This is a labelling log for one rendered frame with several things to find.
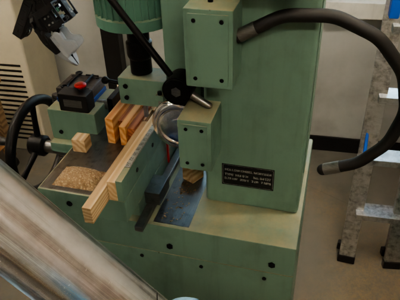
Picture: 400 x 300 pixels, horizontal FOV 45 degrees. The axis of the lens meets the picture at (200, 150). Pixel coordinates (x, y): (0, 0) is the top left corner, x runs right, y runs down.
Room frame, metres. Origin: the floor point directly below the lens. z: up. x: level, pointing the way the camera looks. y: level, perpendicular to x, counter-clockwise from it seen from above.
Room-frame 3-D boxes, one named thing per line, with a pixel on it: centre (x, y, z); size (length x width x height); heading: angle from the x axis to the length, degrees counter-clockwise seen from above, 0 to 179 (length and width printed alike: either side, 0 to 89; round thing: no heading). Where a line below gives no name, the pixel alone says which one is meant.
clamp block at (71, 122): (1.14, 0.31, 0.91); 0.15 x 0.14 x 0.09; 163
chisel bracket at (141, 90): (1.04, 0.11, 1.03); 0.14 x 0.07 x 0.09; 73
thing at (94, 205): (1.01, 0.14, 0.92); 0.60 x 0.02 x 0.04; 163
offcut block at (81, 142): (0.99, 0.29, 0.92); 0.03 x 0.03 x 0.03; 75
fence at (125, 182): (1.07, 0.09, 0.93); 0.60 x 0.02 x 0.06; 163
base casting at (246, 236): (1.01, 0.01, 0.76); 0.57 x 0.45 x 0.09; 73
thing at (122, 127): (1.10, 0.16, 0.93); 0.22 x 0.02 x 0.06; 163
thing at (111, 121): (1.12, 0.19, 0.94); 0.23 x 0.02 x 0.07; 163
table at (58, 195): (1.11, 0.22, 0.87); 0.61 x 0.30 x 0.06; 163
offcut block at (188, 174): (0.99, 0.02, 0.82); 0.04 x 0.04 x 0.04; 46
